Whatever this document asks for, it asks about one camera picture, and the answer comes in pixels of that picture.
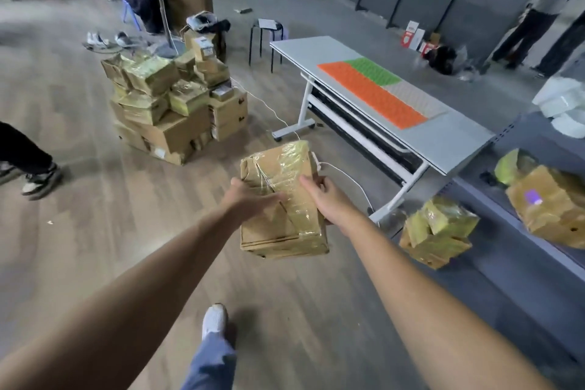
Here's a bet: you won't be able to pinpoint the person's left hand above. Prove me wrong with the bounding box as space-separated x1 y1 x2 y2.
219 177 289 226

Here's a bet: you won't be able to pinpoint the person's right hand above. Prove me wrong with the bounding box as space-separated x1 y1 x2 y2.
299 174 362 233

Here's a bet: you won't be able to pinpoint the taped brown parcel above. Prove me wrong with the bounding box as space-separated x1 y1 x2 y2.
239 140 330 260

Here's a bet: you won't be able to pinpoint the pile of cardboard boxes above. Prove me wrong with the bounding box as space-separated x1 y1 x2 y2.
100 35 250 166

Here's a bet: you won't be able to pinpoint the yellow parcel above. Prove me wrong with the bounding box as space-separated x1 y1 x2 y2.
494 149 538 187

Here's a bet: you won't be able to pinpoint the brown parcel with purple label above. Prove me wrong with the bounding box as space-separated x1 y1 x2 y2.
505 165 585 249

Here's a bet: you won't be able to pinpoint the person's right forearm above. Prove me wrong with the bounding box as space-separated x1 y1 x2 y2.
340 216 556 390

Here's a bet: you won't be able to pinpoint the person's left forearm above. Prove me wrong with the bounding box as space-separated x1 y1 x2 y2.
0 209 243 390

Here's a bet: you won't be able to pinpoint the person's white left shoe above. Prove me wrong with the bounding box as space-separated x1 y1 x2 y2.
202 304 228 340

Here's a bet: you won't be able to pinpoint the person's left leg blue jeans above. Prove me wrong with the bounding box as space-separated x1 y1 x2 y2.
180 332 238 390

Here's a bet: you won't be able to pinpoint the orange perforated plastic mat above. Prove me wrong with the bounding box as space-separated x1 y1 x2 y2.
317 60 430 131

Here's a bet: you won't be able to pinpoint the white perforated plastic mat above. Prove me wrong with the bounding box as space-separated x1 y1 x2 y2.
381 81 449 120

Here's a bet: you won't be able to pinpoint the white table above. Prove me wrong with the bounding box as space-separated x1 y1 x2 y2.
269 35 497 224

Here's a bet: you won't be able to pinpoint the green perforated plastic mat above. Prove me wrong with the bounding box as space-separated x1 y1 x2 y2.
345 57 403 87

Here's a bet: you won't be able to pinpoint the black round stool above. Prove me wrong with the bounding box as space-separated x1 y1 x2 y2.
249 21 284 74

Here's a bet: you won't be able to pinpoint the dark blue metal shelf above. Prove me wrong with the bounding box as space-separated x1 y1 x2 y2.
388 108 585 390

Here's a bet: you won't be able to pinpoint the black rubbish bag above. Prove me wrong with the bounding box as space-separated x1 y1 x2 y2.
429 44 458 75

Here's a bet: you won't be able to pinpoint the white plastic bag with device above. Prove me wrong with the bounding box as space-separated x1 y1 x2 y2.
186 12 216 32

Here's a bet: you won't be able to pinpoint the tall red white carton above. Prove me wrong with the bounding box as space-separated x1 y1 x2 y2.
400 21 420 49

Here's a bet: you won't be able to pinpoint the clear plastic bag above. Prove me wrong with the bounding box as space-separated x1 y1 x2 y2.
456 49 478 82

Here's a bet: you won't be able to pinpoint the blue plastic chair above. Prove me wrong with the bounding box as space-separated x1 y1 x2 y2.
121 0 143 32

